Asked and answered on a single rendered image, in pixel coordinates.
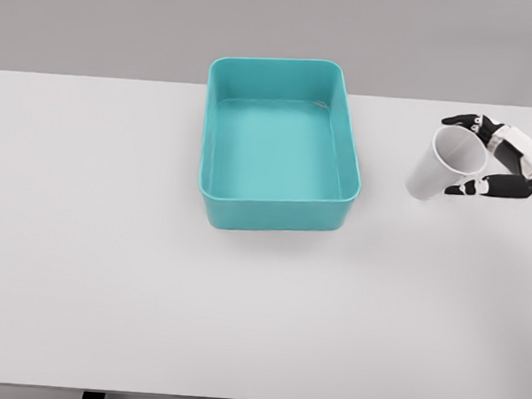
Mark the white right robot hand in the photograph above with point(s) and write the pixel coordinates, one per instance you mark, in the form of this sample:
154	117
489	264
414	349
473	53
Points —
531	154

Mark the white paper cup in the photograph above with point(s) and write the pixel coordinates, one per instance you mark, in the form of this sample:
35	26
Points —
437	170

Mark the teal plastic basket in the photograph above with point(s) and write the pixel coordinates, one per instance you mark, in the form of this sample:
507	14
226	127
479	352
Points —
278	150

